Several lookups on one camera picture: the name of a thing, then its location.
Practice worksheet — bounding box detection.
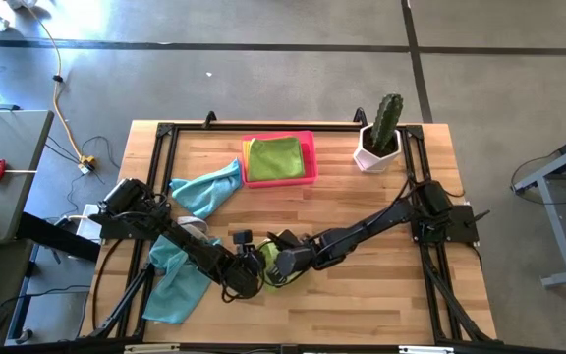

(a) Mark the lime green microfiber towel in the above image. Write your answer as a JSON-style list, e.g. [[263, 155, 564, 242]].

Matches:
[[256, 238, 292, 296]]

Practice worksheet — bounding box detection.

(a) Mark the blue microfiber towel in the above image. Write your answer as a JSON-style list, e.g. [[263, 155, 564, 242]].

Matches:
[[142, 234, 223, 325], [169, 157, 244, 221]]

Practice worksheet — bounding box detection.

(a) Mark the grey microfiber towel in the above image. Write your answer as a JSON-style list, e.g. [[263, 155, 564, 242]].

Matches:
[[177, 215, 210, 242]]

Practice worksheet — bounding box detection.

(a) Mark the pink plastic tray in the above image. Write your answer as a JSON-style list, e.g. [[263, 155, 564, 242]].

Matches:
[[241, 130, 319, 190]]

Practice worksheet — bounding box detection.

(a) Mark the white faceted plant pot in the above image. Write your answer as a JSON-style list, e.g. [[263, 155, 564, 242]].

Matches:
[[352, 123, 403, 174]]

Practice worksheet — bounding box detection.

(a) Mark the white power box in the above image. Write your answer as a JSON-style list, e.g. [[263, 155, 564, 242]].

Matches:
[[69, 204, 107, 246]]

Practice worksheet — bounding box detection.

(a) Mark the green cactus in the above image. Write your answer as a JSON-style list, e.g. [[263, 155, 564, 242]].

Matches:
[[370, 92, 405, 153]]

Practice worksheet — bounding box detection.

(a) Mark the black flat bar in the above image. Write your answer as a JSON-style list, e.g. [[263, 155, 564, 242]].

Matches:
[[17, 211, 102, 263]]

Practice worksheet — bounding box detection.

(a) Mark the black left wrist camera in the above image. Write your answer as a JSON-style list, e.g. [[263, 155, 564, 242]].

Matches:
[[232, 229, 255, 256]]

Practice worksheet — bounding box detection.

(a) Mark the silver metal bracket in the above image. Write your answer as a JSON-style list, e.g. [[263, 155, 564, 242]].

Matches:
[[399, 345, 455, 354], [124, 343, 181, 354]]

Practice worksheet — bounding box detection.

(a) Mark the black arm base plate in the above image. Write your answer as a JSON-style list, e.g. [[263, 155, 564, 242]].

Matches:
[[88, 210, 166, 242], [409, 204, 481, 245]]

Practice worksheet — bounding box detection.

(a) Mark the grey metal frame table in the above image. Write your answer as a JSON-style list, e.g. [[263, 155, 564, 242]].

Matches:
[[511, 125, 566, 289]]

